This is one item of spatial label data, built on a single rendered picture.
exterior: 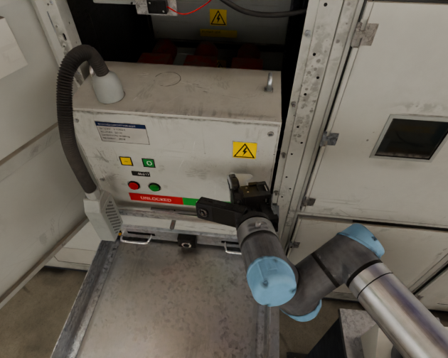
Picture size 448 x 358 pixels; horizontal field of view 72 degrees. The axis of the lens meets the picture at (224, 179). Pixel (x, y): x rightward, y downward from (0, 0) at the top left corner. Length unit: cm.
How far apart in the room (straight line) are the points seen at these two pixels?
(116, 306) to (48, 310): 112
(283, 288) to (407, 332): 18
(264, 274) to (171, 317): 55
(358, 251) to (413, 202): 67
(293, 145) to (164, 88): 43
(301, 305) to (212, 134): 40
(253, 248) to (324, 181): 59
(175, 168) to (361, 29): 54
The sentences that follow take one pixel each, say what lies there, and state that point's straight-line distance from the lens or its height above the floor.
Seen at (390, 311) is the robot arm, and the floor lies 132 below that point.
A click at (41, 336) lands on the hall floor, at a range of 211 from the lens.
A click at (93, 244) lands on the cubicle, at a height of 40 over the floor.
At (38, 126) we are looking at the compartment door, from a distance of 101.
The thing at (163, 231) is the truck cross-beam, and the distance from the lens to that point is 106.
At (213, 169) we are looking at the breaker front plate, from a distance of 79.
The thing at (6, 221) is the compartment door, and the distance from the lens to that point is 108.
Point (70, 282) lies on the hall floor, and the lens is 217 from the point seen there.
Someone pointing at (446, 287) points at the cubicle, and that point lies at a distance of 190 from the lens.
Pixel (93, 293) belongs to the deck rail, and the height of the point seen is 85.
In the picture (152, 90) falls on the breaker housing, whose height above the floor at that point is 139.
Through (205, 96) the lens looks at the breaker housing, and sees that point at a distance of 75.
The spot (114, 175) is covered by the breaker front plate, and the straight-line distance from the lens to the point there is 90.
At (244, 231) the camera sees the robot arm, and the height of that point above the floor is 131.
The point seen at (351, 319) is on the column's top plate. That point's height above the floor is 75.
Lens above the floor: 180
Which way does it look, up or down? 48 degrees down
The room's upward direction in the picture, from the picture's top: straight up
